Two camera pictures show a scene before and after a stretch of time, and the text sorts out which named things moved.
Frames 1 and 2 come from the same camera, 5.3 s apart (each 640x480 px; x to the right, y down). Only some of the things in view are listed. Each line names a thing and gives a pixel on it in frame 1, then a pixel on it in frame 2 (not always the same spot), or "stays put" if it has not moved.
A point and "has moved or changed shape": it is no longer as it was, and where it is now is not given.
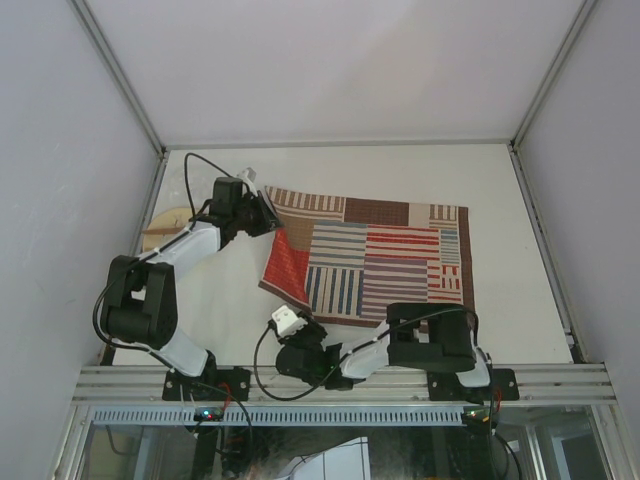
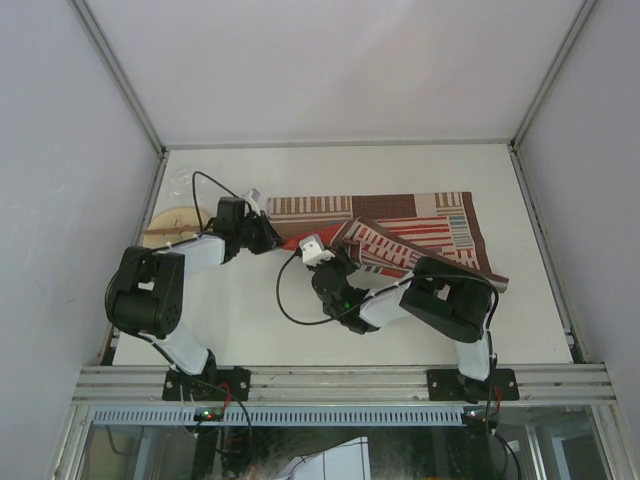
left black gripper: (268, 221) -> (270, 237)
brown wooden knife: (163, 230) stays put
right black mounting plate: (448, 386) stays put
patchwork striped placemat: (350, 258) has moved or changed shape
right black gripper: (312, 326) -> (343, 257)
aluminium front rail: (145, 383) stays put
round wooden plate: (174, 218) stays put
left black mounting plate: (214, 384) stays put
